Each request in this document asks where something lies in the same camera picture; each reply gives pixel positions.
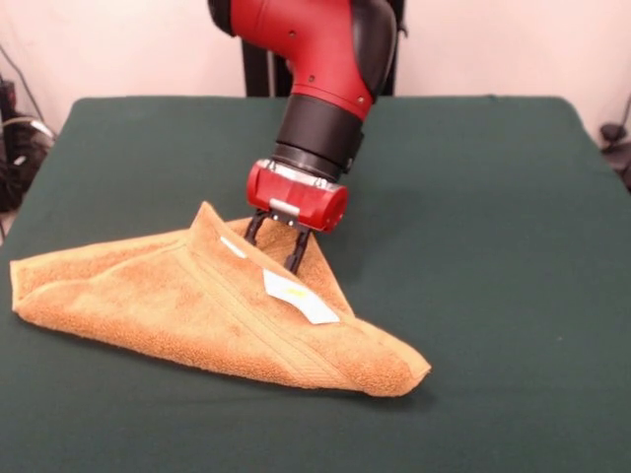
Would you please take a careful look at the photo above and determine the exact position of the black device with cables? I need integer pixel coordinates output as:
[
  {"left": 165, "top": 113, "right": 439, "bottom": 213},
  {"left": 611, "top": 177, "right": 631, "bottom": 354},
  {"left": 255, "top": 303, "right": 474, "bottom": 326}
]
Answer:
[{"left": 608, "top": 147, "right": 631, "bottom": 194}]

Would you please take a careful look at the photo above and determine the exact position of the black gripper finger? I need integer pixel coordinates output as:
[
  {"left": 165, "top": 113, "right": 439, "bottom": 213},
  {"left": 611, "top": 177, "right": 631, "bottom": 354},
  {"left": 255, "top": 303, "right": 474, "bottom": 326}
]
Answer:
[
  {"left": 284, "top": 224, "right": 313, "bottom": 276},
  {"left": 244, "top": 209, "right": 271, "bottom": 246}
]

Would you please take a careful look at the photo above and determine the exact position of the black power strip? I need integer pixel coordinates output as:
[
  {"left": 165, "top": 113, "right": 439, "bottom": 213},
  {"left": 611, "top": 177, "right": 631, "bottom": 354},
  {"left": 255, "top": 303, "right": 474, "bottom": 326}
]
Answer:
[{"left": 0, "top": 78, "right": 17, "bottom": 119}]

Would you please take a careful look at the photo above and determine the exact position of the orange-brown terry towel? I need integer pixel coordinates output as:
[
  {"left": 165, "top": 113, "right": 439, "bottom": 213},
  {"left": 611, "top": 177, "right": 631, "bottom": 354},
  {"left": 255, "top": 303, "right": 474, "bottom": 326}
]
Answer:
[{"left": 9, "top": 200, "right": 433, "bottom": 398}]

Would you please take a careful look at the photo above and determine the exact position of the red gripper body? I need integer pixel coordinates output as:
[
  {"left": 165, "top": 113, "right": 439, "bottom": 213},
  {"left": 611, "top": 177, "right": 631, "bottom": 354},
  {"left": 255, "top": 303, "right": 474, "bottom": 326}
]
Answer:
[{"left": 245, "top": 157, "right": 350, "bottom": 234}]

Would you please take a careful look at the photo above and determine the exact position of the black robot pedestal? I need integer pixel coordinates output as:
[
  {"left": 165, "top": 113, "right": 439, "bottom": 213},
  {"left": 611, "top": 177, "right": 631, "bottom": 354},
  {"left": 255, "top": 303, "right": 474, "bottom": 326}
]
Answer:
[{"left": 240, "top": 0, "right": 410, "bottom": 98}]

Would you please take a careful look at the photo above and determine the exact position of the dark green table cloth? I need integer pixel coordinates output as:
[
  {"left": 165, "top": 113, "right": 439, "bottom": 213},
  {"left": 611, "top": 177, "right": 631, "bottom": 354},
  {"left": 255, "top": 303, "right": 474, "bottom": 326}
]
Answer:
[{"left": 0, "top": 96, "right": 631, "bottom": 473}]

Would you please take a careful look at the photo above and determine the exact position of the black power adapter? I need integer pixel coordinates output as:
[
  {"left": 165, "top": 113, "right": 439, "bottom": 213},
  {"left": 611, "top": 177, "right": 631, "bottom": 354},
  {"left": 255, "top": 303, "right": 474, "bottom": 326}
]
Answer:
[{"left": 599, "top": 122, "right": 628, "bottom": 149}]

